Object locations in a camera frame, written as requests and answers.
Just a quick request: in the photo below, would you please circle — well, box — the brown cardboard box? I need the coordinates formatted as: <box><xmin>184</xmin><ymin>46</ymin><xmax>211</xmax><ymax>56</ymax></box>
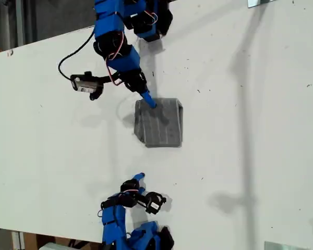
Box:
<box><xmin>23</xmin><ymin>232</ymin><xmax>93</xmax><ymax>250</ymax></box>

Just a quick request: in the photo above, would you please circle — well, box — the grey striped square towel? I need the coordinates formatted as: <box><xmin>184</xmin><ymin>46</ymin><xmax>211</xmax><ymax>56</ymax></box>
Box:
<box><xmin>134</xmin><ymin>97</ymin><xmax>184</xmax><ymax>148</ymax></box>

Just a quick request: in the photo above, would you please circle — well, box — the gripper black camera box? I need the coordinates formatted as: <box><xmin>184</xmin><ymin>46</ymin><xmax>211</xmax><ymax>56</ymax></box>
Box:
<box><xmin>145</xmin><ymin>192</ymin><xmax>167</xmax><ymax>215</ymax></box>
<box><xmin>70</xmin><ymin>71</ymin><xmax>104</xmax><ymax>101</ymax></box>

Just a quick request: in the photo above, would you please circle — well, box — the arm red white wire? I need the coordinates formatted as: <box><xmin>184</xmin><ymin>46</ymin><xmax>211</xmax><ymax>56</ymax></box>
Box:
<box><xmin>97</xmin><ymin>190</ymin><xmax>139</xmax><ymax>218</ymax></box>
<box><xmin>104</xmin><ymin>10</ymin><xmax>159</xmax><ymax>86</ymax></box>

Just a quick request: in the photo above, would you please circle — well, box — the white container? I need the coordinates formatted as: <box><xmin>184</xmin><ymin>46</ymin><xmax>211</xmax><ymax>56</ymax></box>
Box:
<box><xmin>40</xmin><ymin>242</ymin><xmax>71</xmax><ymax>250</ymax></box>

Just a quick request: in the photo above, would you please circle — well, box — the white metal table leg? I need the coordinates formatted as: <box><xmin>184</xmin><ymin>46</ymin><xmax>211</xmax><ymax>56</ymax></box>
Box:
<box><xmin>11</xmin><ymin>230</ymin><xmax>26</xmax><ymax>250</ymax></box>

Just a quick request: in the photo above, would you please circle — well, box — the grey metal post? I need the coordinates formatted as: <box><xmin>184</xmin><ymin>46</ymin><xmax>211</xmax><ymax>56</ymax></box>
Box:
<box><xmin>15</xmin><ymin>0</ymin><xmax>25</xmax><ymax>49</ymax></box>

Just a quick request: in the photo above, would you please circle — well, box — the camera black cable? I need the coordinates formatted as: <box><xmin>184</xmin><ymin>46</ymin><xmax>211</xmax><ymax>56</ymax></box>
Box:
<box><xmin>58</xmin><ymin>31</ymin><xmax>96</xmax><ymax>81</ymax></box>

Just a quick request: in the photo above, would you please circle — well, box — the camera black stalk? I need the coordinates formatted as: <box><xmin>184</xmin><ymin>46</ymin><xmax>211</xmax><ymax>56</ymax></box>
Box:
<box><xmin>100</xmin><ymin>73</ymin><xmax>121</xmax><ymax>84</ymax></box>
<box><xmin>135</xmin><ymin>194</ymin><xmax>149</xmax><ymax>208</ymax></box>

